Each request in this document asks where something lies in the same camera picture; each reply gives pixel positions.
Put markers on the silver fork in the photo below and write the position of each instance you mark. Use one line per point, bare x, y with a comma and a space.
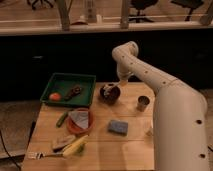
39, 155

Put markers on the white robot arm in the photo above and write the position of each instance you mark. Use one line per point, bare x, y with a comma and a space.
179, 134

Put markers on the green cucumber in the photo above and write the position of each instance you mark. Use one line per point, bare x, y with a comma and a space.
61, 120

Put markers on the white paper cup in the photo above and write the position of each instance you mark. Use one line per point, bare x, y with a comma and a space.
150, 129

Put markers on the orange plastic bowl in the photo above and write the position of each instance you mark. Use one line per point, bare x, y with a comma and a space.
74, 129

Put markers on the blue sponge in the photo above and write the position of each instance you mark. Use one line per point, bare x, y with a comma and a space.
119, 127

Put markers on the dark purple bowl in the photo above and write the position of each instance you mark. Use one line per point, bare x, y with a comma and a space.
110, 100

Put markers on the green plastic tray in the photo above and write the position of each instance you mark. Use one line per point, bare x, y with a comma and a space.
63, 83

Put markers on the metal cup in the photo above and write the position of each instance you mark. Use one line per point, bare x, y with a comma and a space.
143, 102

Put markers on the office chair base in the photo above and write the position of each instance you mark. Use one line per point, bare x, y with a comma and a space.
32, 3

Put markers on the grey folded cloth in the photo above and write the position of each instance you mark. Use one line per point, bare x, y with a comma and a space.
80, 118

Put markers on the white dish brush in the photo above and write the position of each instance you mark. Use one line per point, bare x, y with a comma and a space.
111, 89

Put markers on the black office chair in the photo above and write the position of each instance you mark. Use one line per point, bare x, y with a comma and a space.
141, 5

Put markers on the yellow corn cob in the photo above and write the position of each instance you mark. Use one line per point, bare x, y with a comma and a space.
73, 147

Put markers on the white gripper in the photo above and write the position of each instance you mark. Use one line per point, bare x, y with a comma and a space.
123, 81

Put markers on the brown toy item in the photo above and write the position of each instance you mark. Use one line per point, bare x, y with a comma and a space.
73, 92

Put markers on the brown bread slice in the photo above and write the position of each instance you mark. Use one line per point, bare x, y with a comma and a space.
60, 143

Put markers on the orange tomato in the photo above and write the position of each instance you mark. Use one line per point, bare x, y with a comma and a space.
55, 97

